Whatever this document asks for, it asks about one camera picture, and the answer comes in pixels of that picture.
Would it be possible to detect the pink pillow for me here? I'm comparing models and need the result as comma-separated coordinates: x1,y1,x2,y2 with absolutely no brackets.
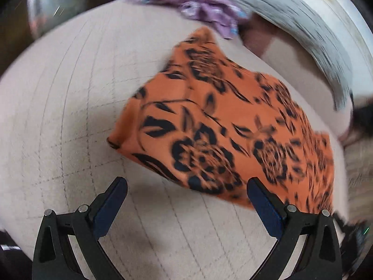
240,14,353,145

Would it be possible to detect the purple floral cloth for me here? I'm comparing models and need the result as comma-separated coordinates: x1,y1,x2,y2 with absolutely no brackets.
125,0,249,39

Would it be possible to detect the grey quilted blanket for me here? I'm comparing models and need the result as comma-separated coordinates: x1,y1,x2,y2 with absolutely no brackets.
233,0,352,111

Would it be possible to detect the orange black floral garment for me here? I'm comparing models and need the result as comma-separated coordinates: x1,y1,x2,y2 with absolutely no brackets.
107,27,335,213

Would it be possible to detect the glass panel door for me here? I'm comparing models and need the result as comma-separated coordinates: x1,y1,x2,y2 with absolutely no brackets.
27,0,87,39

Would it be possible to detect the beige quilted mattress cover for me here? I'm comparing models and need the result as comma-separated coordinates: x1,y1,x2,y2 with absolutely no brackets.
1,1,276,279

